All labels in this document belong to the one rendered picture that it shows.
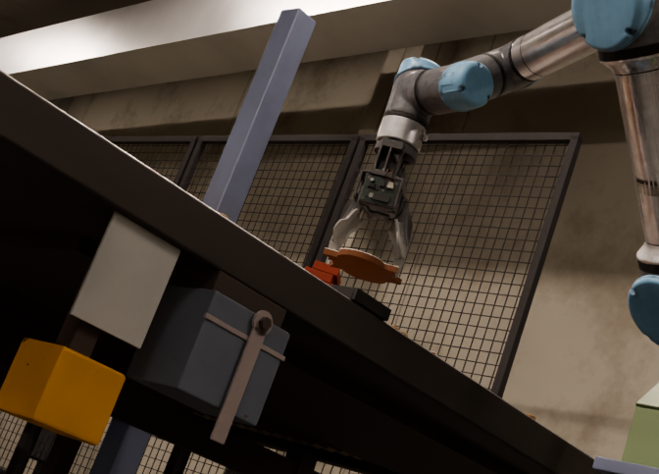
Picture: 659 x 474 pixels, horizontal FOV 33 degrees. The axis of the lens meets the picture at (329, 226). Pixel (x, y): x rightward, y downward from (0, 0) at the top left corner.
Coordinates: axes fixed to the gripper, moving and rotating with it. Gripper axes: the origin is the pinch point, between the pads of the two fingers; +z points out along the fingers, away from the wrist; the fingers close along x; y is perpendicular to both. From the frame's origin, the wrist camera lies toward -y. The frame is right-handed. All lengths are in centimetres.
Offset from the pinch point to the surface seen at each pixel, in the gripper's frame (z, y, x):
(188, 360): 28, 54, -5
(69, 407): 37, 65, -12
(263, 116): -85, -186, -87
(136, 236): 17, 61, -13
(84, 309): 27, 64, -14
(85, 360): 32, 65, -12
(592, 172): -165, -383, 24
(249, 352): 24, 48, 0
